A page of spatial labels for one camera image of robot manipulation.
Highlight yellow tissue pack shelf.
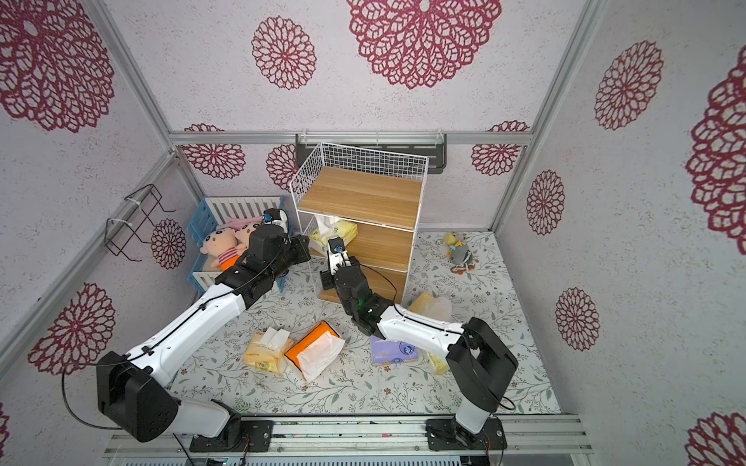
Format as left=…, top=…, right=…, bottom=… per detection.
left=309, top=215, right=359, bottom=252

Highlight purple tissue pack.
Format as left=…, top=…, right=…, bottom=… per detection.
left=370, top=336, right=419, bottom=365

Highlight orange tissue pack bottom shelf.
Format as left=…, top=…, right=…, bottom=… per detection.
left=285, top=320, right=346, bottom=382

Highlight yellow tissue pack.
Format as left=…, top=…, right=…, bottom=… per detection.
left=408, top=292, right=453, bottom=322

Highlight yellow-green tissue pack bottom shelf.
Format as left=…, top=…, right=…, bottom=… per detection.
left=427, top=353, right=450, bottom=375

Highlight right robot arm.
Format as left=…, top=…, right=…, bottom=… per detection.
left=320, top=265, right=519, bottom=450

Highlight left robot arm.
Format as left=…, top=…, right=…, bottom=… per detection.
left=94, top=224, right=311, bottom=448

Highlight plush doll blue shorts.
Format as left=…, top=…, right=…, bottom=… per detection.
left=225, top=217, right=263, bottom=246

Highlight blue white toy crib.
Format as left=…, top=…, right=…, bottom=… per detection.
left=188, top=196, right=289, bottom=295

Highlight floral patterned floor mat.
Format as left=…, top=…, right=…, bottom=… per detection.
left=170, top=232, right=561, bottom=415

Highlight small grey yellow plush toy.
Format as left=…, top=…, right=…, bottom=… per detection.
left=443, top=233, right=476, bottom=275

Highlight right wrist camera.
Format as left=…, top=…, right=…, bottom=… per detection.
left=328, top=236, right=352, bottom=276

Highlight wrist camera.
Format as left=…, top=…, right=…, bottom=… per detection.
left=328, top=236, right=352, bottom=276
left=261, top=208, right=289, bottom=234

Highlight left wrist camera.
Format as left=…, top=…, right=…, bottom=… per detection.
left=261, top=208, right=289, bottom=234

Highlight white wire three-tier shelf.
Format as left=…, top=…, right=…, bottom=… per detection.
left=289, top=143, right=429, bottom=304

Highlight black wire wall rack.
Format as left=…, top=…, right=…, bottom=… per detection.
left=103, top=184, right=175, bottom=263

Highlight grey wall-mounted shelf rack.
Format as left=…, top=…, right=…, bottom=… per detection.
left=295, top=135, right=447, bottom=176

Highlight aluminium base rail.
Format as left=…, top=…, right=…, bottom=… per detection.
left=99, top=415, right=600, bottom=465

